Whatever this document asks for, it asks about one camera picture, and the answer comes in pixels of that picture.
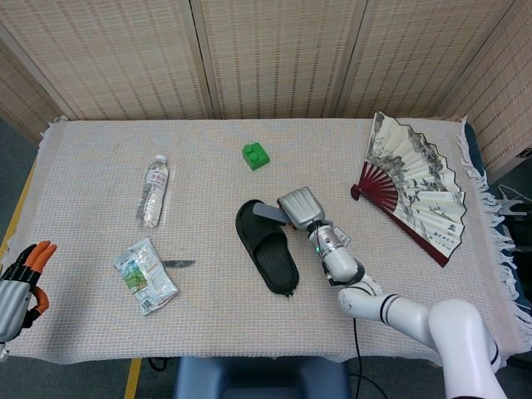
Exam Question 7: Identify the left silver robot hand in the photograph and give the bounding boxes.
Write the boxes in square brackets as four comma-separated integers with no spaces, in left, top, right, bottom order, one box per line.
[0,239,58,344]

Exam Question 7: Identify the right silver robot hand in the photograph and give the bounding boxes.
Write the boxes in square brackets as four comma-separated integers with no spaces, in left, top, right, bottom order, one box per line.
[277,186,326,232]

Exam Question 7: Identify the black slipper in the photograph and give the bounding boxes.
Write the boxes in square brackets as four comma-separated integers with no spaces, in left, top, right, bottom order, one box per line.
[234,199,301,298]

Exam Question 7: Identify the green toy building block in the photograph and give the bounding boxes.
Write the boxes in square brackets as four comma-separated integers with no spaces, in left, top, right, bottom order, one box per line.
[242,142,270,172]

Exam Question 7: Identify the painted paper folding fan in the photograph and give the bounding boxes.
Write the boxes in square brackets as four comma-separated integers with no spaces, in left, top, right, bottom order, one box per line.
[350,111,466,268]

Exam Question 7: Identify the green white snack bag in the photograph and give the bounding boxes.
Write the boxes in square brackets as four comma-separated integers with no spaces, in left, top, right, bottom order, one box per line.
[114,237,180,318]

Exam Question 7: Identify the clear plastic water bottle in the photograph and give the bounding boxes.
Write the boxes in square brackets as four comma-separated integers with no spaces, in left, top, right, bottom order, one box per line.
[137,154,170,229]

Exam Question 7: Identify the white woven fringed tablecloth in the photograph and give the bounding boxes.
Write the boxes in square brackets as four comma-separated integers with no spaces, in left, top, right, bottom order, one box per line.
[0,115,532,369]

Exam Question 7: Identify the woven bamboo folding screen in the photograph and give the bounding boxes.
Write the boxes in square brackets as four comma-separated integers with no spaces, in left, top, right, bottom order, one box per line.
[0,0,532,175]

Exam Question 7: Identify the white device with cable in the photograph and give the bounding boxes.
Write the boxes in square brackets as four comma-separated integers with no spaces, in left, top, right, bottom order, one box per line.
[495,184,529,217]

